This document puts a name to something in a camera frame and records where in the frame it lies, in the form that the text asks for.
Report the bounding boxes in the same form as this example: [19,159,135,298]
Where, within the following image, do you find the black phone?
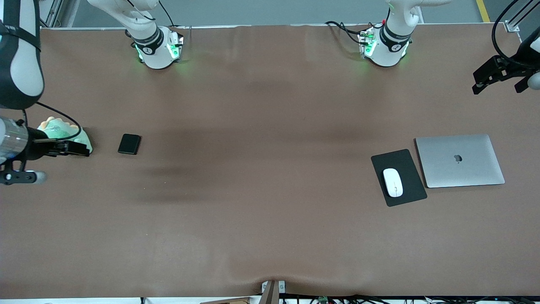
[118,133,141,155]

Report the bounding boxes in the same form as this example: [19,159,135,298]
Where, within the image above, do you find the white computer mouse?
[383,168,404,198]

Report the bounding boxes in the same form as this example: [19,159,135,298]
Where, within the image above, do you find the black mouse pad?
[371,149,428,207]

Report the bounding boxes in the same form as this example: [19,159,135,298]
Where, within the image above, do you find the green plush dinosaur toy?
[37,117,93,155]

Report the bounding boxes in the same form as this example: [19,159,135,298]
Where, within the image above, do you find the silver laptop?
[415,134,505,188]

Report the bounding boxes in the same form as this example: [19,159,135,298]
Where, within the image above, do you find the brown table cover sheet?
[0,23,540,298]

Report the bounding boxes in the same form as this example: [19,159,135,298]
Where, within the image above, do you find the brown cardboard piece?
[200,298,262,304]

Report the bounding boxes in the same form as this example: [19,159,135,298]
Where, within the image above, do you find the aluminium frame profile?
[38,0,64,30]
[504,0,540,33]

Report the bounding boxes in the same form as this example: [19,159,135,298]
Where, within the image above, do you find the black base cables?
[325,20,372,46]

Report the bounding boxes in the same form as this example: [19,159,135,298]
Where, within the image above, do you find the black base cable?
[159,0,177,28]

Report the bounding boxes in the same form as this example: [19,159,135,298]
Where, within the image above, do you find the metal bracket with post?
[261,280,286,304]

